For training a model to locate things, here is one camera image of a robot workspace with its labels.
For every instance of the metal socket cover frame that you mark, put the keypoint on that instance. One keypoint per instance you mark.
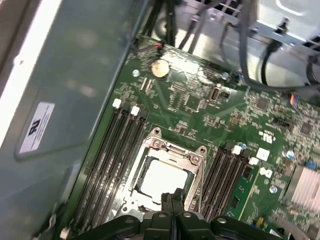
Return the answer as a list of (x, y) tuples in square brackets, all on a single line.
[(163, 146)]

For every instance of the black open PC case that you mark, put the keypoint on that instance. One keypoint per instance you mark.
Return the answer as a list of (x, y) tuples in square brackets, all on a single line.
[(75, 75)]

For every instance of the silver drive cage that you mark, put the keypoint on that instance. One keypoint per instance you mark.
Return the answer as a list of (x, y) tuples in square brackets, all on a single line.
[(295, 10)]

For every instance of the CPU socket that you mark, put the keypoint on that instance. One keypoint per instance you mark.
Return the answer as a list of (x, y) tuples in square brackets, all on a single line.
[(152, 137)]

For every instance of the thin metal locking lever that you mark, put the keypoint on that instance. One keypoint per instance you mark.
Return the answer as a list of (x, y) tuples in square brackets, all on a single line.
[(200, 185)]

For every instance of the RAM slot black clips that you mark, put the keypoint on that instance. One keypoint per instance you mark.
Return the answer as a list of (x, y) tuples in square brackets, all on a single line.
[(107, 162), (127, 162), (211, 187), (228, 187)]

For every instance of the round coin battery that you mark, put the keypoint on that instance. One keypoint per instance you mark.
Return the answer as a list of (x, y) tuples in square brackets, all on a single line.
[(160, 68)]

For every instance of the silver CPU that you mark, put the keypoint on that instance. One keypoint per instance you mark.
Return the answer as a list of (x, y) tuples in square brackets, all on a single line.
[(165, 177)]

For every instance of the green motherboard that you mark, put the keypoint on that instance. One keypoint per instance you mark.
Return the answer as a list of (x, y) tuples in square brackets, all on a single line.
[(225, 125)]

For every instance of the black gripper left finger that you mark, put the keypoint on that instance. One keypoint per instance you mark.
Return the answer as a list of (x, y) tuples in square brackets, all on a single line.
[(150, 227)]

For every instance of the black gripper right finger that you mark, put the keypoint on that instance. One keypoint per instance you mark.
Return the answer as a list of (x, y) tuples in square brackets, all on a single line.
[(192, 227)]

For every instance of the silver finned heatsink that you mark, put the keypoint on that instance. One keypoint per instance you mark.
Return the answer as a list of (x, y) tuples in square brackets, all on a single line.
[(305, 187)]

